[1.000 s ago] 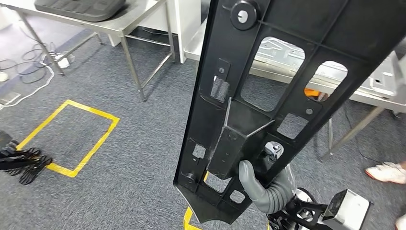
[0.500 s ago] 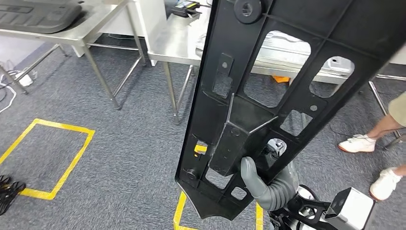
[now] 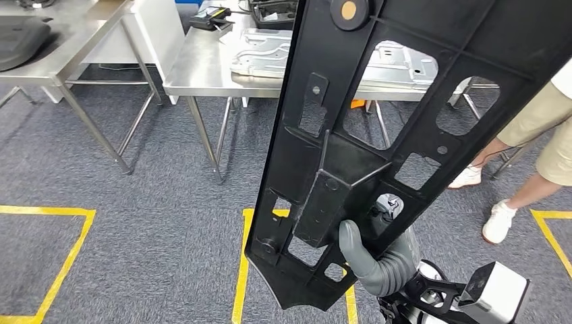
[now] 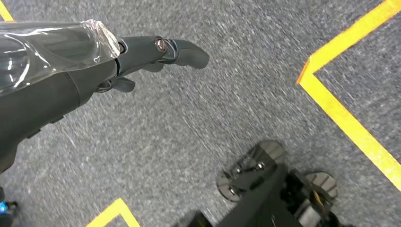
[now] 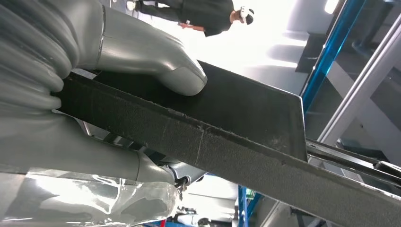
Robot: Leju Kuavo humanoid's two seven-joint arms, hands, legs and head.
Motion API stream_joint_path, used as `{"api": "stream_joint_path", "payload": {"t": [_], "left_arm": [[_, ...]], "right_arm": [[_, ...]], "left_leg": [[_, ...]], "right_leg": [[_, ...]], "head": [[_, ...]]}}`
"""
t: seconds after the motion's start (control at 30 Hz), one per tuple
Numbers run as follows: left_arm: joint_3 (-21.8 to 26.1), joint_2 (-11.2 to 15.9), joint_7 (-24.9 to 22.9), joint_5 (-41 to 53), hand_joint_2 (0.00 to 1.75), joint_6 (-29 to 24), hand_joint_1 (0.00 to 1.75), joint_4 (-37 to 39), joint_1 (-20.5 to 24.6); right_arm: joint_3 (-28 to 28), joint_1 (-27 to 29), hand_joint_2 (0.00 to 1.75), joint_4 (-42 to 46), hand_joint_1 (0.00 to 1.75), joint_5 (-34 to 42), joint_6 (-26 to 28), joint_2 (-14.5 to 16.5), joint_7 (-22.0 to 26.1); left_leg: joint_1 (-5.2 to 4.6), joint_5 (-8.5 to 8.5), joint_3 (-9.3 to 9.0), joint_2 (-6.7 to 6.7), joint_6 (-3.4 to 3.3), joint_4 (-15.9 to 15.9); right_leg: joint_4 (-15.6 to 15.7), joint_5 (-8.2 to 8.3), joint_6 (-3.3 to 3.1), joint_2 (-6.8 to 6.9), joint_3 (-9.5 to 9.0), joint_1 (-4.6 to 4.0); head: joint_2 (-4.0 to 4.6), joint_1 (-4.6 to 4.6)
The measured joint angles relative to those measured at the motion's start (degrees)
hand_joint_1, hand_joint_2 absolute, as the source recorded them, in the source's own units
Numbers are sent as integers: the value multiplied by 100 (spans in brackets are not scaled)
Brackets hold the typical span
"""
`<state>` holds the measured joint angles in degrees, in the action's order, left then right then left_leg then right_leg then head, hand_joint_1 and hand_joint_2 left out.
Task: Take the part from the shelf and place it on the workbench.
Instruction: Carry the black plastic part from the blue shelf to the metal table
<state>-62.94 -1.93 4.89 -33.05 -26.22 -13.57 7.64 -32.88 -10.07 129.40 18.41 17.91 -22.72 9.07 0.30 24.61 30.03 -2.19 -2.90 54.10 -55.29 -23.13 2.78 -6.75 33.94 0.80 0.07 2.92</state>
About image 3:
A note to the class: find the small orange object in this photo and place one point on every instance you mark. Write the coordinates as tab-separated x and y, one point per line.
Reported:
357	103

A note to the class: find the silver stamped sheet metal part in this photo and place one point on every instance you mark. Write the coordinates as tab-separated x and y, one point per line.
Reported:
263	58

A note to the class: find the black plastic frame part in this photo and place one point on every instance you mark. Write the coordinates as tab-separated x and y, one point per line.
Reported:
321	179

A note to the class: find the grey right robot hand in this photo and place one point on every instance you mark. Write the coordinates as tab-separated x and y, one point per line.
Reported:
355	250

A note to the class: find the dark grey plastic cover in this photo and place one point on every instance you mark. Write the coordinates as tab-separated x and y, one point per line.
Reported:
22	44

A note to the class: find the black and yellow device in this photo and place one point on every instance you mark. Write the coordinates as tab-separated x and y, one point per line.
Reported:
210	20

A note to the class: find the black open case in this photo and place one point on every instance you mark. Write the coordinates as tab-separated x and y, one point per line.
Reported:
268	24

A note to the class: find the person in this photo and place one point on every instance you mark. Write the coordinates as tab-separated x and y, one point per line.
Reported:
532	116

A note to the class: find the stainless steel workbench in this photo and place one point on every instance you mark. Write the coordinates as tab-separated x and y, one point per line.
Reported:
201	67
80	40

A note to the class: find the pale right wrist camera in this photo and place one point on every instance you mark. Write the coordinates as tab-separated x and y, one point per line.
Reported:
496	286

